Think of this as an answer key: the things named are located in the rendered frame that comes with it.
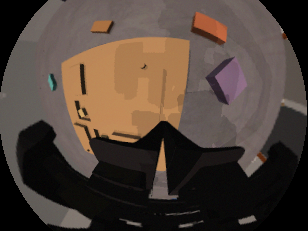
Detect teal rectangular block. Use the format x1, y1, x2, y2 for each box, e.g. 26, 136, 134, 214
48, 73, 57, 92

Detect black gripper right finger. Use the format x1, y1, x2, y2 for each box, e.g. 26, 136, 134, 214
163, 120, 246, 196

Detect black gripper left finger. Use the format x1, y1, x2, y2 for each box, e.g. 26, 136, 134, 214
89, 120, 165, 195

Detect purple block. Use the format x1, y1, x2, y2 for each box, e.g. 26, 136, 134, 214
206, 57, 247, 106

